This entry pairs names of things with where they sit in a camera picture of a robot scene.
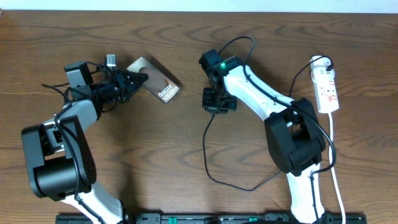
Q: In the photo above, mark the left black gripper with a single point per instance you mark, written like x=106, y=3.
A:
x=121, y=79

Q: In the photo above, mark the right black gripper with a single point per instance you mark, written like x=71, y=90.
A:
x=209, y=106

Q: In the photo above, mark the Galaxy smartphone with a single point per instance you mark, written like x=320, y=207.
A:
x=158, y=83

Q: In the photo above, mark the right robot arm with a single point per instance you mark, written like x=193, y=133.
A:
x=294, y=136

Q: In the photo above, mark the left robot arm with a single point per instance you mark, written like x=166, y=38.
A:
x=59, y=162

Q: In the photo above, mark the white USB charger plug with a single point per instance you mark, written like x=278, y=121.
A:
x=320, y=74

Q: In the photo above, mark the white power strip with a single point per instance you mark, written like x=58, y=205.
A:
x=325, y=92

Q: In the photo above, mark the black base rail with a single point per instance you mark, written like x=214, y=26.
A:
x=155, y=218

